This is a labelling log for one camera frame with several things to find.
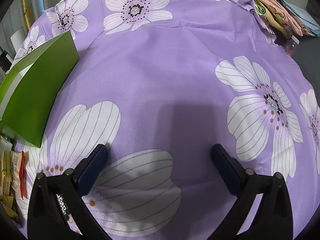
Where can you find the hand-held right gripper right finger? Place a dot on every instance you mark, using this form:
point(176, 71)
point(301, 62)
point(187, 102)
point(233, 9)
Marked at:
point(225, 170)

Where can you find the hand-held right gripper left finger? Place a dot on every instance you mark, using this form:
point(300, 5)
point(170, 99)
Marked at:
point(92, 170)

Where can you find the white red-edged snack packet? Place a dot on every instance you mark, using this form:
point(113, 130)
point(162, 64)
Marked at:
point(17, 172)

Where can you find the green cardboard box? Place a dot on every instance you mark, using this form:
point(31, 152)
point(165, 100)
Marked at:
point(37, 92)

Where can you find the gold snack packet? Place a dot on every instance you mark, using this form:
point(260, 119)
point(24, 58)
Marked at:
point(8, 206)

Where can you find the purple floral tablecloth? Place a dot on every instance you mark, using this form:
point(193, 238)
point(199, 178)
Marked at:
point(162, 67)

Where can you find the small clear plastic bottle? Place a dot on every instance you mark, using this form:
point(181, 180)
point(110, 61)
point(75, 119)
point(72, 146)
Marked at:
point(291, 45)

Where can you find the white board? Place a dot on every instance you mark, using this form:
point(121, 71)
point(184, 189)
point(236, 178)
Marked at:
point(18, 36)

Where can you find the pile of folded cloths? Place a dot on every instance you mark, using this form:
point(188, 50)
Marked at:
point(275, 7)

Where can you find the yellow deer print curtain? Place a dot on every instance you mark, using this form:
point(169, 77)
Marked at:
point(27, 0)

